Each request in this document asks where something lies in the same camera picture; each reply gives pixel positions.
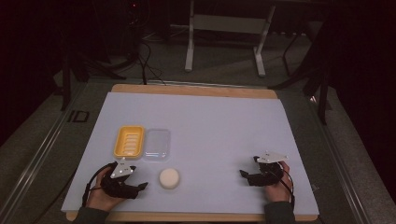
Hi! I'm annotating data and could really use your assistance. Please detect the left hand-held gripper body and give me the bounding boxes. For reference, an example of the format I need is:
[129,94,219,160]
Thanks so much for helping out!
[100,157,140,201]

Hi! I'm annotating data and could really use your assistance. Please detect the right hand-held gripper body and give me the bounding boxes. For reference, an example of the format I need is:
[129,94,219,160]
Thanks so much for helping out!
[247,150,290,188]

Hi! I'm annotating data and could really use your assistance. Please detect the person's right hand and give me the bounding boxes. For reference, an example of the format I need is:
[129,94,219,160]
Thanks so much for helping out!
[263,161,294,203]

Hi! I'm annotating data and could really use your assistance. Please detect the person's left hand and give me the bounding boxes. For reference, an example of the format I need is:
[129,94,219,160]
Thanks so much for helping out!
[85,168,126,213]

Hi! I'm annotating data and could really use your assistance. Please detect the yellow soap dish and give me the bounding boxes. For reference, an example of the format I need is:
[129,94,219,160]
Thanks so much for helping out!
[112,124,146,160]

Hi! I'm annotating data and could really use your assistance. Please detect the clear plastic lid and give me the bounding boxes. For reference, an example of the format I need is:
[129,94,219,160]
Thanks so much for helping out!
[142,128,172,161]

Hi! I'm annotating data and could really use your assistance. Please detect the pale blue table mat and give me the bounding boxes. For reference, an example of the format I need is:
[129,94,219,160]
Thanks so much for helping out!
[61,91,320,217]

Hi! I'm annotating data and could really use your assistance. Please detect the black stand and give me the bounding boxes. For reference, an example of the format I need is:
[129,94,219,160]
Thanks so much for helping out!
[60,46,127,112]
[270,29,332,126]

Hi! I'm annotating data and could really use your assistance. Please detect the white metal stand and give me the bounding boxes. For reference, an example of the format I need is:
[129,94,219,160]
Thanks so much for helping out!
[184,0,277,77]

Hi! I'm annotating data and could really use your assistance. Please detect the dark equipment with red light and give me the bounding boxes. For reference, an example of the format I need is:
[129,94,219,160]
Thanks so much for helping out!
[123,0,142,59]

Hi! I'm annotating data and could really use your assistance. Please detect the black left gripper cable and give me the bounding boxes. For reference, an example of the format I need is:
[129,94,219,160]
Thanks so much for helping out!
[81,163,114,207]

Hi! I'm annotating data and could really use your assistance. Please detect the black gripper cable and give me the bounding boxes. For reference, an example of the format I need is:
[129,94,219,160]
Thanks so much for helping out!
[81,163,114,207]
[277,163,296,210]

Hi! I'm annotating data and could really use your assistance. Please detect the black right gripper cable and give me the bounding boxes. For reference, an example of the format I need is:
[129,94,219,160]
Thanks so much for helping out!
[277,163,296,210]

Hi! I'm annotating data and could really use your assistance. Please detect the metal floor rail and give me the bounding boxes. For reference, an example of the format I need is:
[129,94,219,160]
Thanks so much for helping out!
[306,92,372,224]
[0,81,92,224]

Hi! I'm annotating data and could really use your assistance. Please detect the black floor cables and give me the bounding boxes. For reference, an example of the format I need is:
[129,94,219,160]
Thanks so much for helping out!
[135,39,167,87]

